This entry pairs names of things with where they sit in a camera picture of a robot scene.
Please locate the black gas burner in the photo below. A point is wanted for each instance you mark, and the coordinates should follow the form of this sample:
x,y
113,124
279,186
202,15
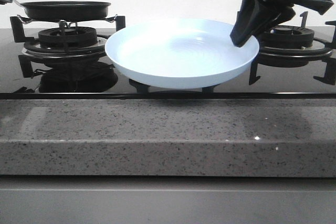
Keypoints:
x,y
287,37
76,37

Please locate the right black gas burner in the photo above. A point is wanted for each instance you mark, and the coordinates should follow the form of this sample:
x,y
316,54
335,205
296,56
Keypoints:
x,y
287,37

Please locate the light blue plate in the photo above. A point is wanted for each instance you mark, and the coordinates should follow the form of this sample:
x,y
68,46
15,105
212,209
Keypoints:
x,y
180,53

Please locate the left black gas burner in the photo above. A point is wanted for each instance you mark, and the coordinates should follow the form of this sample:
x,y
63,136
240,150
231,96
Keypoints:
x,y
76,37

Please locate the black glass gas cooktop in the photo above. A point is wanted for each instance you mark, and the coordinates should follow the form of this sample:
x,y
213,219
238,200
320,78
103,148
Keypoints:
x,y
24,77

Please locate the right black pan support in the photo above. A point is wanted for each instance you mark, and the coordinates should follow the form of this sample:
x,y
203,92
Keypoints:
x,y
293,58

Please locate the black frying pan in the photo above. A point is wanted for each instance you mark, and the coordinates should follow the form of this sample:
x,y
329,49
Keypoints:
x,y
71,11

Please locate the left black pan support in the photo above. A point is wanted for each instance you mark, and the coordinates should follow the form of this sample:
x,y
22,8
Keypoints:
x,y
32,47

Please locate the black pan support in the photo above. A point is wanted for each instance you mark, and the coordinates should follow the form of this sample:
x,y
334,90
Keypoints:
x,y
293,58
32,47

